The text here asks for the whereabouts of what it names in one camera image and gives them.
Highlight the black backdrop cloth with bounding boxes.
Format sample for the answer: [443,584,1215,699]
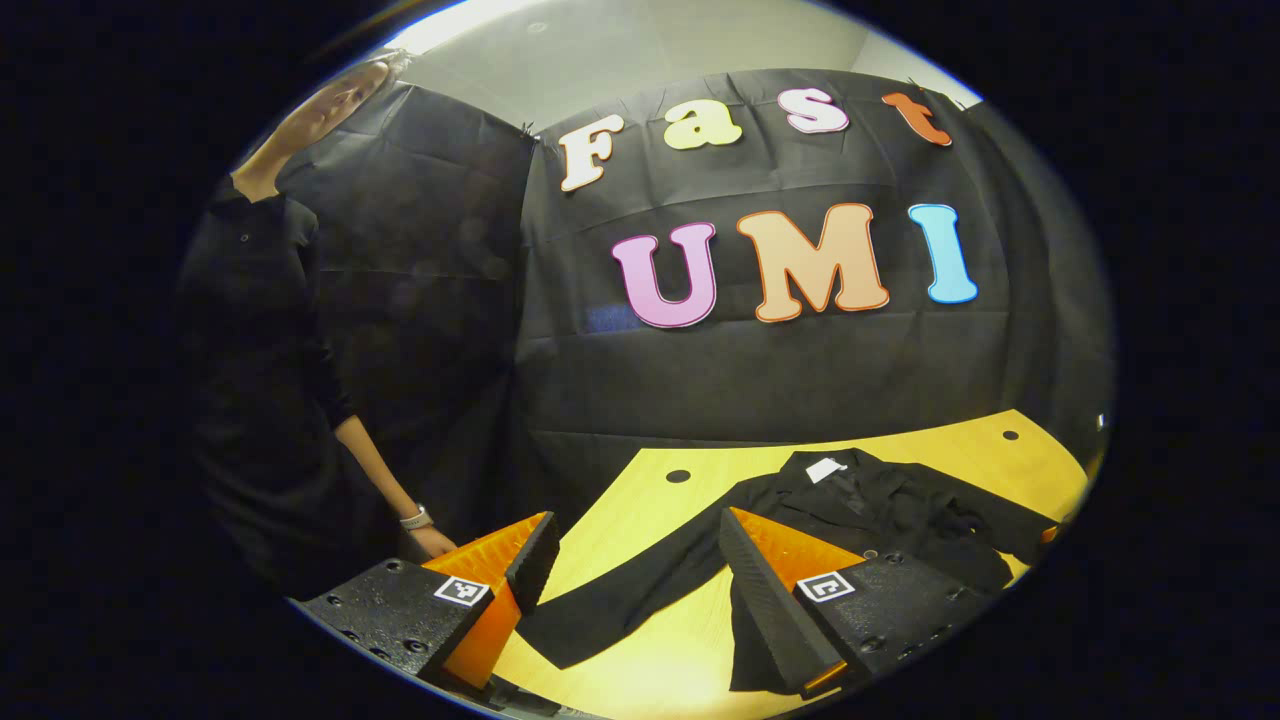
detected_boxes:
[230,68,1119,561]

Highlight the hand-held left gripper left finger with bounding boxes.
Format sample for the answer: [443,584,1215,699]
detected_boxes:
[298,511,562,696]

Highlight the black jacket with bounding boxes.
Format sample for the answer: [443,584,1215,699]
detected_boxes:
[515,448,1061,696]

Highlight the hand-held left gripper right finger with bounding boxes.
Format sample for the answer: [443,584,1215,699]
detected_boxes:
[718,507,1003,701]

